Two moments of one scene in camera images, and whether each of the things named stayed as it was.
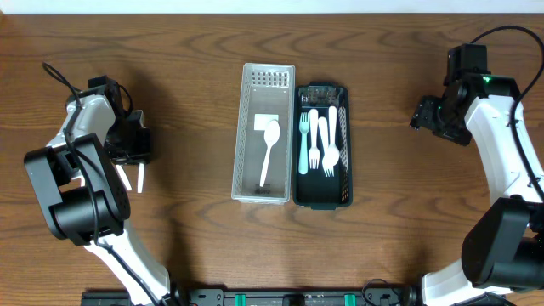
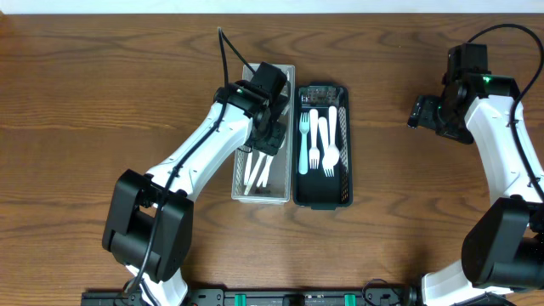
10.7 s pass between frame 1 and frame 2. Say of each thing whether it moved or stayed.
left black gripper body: moved
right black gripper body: stayed
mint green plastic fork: stayed
